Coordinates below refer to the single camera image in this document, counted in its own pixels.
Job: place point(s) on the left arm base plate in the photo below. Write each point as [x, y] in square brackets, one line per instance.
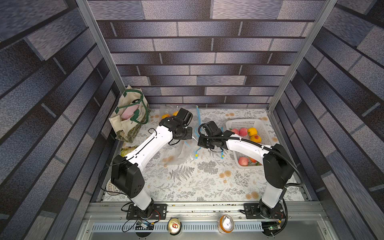
[153, 212]

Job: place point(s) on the white round strainer bowl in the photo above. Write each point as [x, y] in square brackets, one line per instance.
[112, 190]

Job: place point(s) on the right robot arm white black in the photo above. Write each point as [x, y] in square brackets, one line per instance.
[280, 172]

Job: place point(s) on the yellow peach red blush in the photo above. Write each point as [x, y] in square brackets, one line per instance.
[256, 139]

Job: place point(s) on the canvas tote bag green handles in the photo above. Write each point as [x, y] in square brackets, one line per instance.
[131, 113]

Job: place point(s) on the clear zip-top bag blue zipper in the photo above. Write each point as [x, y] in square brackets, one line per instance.
[196, 121]

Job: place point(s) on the yellow snack packet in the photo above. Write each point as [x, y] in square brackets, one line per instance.
[126, 150]

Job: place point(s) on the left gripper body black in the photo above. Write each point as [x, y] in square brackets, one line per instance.
[187, 133]

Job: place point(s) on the white plastic mesh basket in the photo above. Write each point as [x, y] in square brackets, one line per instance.
[245, 147]

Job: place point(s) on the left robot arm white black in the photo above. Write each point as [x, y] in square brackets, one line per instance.
[126, 172]

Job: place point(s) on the yellow peach top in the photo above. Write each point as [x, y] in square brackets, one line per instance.
[252, 132]

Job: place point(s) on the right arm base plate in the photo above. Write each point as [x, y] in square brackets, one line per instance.
[263, 212]

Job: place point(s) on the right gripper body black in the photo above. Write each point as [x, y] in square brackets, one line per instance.
[202, 142]

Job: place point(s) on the wrinkled yellow red peach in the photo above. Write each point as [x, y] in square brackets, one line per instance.
[253, 160]

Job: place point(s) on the orange clear bottle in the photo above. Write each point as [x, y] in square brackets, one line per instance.
[225, 224]

